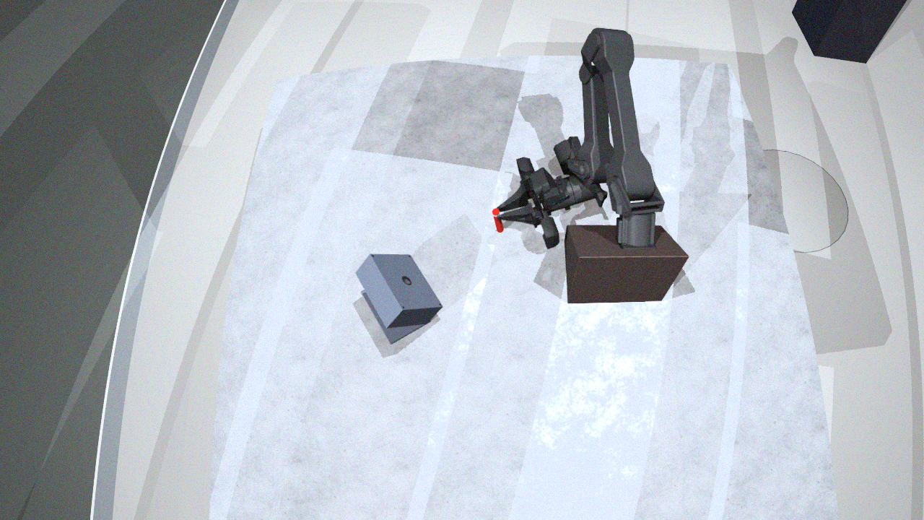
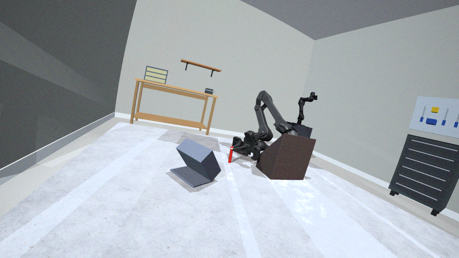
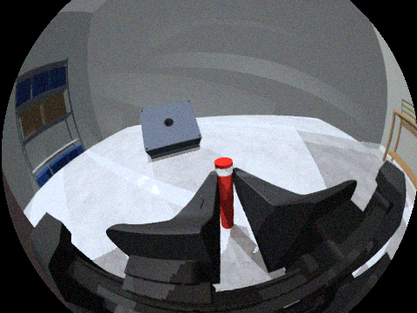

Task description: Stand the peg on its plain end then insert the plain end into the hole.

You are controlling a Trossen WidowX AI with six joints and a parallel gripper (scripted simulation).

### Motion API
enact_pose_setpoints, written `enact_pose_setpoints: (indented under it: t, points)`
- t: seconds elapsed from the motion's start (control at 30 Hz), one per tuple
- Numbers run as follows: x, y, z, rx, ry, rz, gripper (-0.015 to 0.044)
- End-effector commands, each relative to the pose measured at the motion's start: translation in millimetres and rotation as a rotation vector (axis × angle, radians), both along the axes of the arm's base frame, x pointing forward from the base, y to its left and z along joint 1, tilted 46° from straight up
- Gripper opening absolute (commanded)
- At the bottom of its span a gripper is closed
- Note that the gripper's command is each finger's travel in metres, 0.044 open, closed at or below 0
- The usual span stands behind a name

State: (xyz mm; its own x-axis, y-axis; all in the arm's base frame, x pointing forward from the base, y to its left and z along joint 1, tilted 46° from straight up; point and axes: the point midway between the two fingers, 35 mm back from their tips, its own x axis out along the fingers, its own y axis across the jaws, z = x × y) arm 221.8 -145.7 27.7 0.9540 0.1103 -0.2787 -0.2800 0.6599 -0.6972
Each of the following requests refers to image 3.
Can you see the dark red peg with white band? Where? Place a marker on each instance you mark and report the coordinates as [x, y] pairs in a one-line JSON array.
[[224, 169]]

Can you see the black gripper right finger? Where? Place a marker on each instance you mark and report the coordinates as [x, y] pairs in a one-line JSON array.
[[280, 218]]

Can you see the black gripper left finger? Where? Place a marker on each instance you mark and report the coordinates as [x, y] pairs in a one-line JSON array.
[[193, 235]]

